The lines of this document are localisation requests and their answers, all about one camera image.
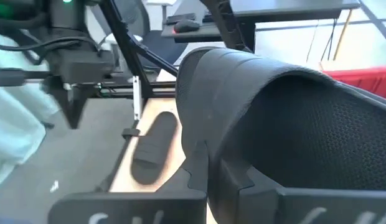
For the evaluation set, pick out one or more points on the red plastic bin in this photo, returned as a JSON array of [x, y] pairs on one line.
[[367, 81]]

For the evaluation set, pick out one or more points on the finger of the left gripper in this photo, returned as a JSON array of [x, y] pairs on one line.
[[73, 102]]

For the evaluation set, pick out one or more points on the black table frame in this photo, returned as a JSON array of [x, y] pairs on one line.
[[118, 28]]

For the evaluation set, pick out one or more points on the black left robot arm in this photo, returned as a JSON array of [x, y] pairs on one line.
[[65, 18]]

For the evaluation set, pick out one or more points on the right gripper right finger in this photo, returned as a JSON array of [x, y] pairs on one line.
[[305, 207]]

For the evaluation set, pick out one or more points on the black computer mouse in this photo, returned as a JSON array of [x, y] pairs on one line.
[[186, 26]]

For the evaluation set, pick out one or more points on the pale green cloth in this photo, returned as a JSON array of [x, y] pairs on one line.
[[15, 124]]

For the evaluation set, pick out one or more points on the black slide sandal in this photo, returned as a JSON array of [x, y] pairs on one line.
[[155, 146], [242, 93]]

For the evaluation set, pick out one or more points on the silver frame bracket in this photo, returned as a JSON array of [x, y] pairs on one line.
[[137, 99]]

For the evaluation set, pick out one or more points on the black keyboard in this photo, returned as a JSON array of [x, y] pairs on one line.
[[180, 18]]

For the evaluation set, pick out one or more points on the black desk top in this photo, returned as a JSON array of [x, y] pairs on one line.
[[289, 7]]

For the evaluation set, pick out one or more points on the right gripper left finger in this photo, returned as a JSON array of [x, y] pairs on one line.
[[134, 208]]

